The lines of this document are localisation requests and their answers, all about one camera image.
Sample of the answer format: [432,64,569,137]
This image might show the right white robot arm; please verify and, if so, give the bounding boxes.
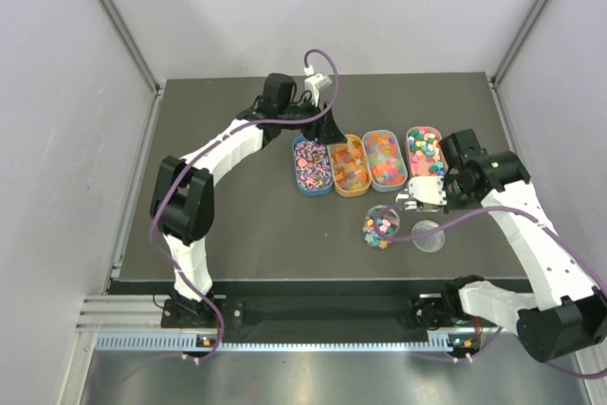
[440,129,606,362]

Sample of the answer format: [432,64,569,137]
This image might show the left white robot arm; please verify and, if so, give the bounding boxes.
[150,72,345,326]

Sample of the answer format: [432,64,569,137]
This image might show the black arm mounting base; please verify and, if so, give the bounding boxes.
[161,295,472,331]

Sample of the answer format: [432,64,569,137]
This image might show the pink tray of star candies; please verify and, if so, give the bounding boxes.
[405,126,448,177]

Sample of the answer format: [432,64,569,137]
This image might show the yellow tray of popsicle candies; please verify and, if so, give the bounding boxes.
[328,134,371,197]

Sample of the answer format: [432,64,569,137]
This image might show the blue tray of lollipops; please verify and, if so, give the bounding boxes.
[291,136,334,196]

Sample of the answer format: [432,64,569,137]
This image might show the clear round jar lid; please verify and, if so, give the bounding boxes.
[411,220,446,253]

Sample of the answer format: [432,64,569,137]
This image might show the light blue tray of gummies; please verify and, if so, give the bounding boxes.
[362,130,408,193]

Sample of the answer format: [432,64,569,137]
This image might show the clear plastic jar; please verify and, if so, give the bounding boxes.
[362,205,400,249]

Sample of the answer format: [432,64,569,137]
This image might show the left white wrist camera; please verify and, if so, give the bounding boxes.
[303,73,332,106]

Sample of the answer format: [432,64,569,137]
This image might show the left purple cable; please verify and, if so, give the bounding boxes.
[149,48,340,362]

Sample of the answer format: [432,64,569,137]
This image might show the grey slotted cable duct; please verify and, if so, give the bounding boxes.
[94,332,480,353]

